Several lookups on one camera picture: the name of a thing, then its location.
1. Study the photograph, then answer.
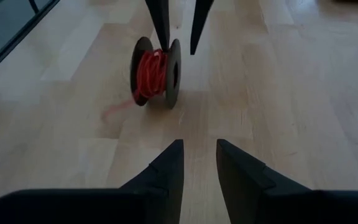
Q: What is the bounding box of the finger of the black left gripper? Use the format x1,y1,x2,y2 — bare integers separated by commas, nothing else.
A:
190,0,214,56
144,0,171,52

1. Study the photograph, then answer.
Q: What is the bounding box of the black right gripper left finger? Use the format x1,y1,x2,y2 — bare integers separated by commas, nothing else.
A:
0,139,185,224

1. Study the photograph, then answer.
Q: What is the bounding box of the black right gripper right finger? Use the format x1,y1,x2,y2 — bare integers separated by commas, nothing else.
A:
216,139,358,224

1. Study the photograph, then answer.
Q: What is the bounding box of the red cord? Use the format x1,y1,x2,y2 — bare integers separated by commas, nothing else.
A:
101,49,169,121

